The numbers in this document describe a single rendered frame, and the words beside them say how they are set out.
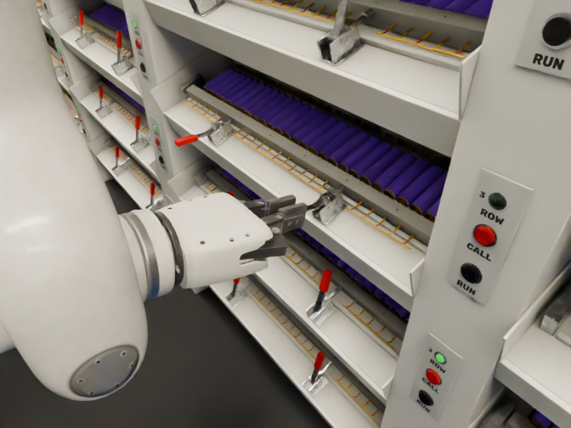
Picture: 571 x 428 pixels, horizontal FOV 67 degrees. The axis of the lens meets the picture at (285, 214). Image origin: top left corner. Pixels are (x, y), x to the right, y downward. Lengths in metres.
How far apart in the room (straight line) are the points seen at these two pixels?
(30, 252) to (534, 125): 0.32
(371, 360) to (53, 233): 0.49
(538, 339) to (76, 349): 0.38
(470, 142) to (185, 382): 0.82
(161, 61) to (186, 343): 0.63
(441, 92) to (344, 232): 0.22
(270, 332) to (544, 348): 0.58
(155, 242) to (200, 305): 0.78
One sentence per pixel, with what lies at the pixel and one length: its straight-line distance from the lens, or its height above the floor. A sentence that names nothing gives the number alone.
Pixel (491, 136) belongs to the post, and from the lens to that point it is 0.35.
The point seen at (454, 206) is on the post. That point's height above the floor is 0.64.
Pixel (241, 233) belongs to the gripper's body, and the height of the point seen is 0.59.
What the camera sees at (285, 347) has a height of 0.12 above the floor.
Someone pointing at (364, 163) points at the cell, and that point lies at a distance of 0.58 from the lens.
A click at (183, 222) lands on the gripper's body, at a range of 0.43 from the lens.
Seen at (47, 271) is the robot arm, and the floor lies 0.69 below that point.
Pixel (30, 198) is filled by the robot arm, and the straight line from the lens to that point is 0.28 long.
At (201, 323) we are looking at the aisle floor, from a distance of 1.12.
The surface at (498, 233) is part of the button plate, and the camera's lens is 0.38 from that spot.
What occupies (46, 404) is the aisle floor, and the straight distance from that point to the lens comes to 1.10.
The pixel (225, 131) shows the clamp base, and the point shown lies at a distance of 0.73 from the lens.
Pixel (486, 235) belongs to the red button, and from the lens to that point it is 0.38.
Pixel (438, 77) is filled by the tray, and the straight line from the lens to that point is 0.41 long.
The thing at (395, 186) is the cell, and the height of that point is 0.57.
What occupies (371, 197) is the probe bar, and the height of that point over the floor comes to 0.56.
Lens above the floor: 0.85
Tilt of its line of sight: 37 degrees down
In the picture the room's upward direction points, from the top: straight up
